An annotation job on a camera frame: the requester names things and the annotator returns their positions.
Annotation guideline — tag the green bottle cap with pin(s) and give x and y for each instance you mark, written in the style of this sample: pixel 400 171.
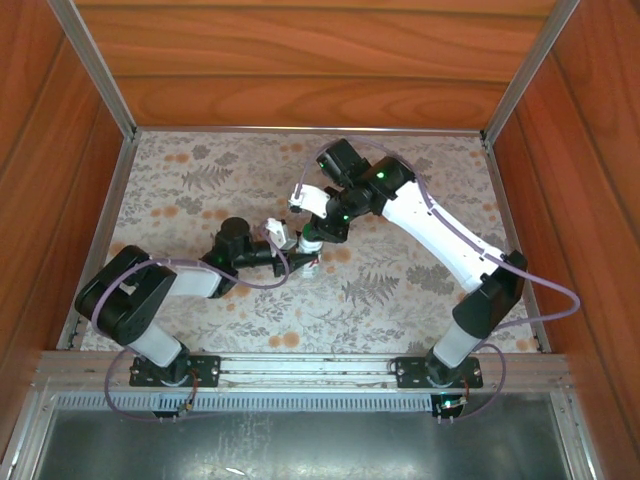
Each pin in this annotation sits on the green bottle cap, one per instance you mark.
pixel 306 233

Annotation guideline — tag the white bottle green label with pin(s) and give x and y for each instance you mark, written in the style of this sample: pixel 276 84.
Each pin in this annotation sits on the white bottle green label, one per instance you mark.
pixel 309 246

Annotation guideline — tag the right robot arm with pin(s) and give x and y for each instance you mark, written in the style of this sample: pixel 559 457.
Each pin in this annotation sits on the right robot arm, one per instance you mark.
pixel 440 230

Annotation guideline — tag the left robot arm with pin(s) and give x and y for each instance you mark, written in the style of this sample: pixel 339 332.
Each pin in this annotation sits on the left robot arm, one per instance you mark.
pixel 155 340

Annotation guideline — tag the floral patterned tablecloth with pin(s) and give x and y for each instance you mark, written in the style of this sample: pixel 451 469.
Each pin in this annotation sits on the floral patterned tablecloth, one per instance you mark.
pixel 375 310

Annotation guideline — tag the grey metal tray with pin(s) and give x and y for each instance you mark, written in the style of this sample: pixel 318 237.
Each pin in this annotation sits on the grey metal tray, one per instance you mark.
pixel 300 445

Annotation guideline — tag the aluminium mounting rail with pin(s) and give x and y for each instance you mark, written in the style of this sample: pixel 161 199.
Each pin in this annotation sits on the aluminium mounting rail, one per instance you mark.
pixel 300 367

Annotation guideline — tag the aluminium back edge rail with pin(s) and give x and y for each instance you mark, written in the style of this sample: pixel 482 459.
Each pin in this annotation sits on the aluminium back edge rail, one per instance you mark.
pixel 250 129

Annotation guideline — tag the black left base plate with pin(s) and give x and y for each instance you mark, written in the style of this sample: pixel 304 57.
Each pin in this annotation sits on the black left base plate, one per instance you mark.
pixel 205 372

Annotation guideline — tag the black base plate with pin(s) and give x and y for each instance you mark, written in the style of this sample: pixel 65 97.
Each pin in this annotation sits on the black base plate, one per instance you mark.
pixel 410 372
pixel 205 372

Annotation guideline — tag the aluminium side edge rail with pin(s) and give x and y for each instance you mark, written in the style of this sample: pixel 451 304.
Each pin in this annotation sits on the aluminium side edge rail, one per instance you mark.
pixel 502 200
pixel 100 240

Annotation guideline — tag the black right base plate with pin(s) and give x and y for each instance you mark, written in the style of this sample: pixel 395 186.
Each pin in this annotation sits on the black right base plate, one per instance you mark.
pixel 410 372

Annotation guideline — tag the aluminium corner post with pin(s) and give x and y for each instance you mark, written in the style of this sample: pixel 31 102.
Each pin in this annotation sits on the aluminium corner post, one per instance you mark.
pixel 95 65
pixel 530 65

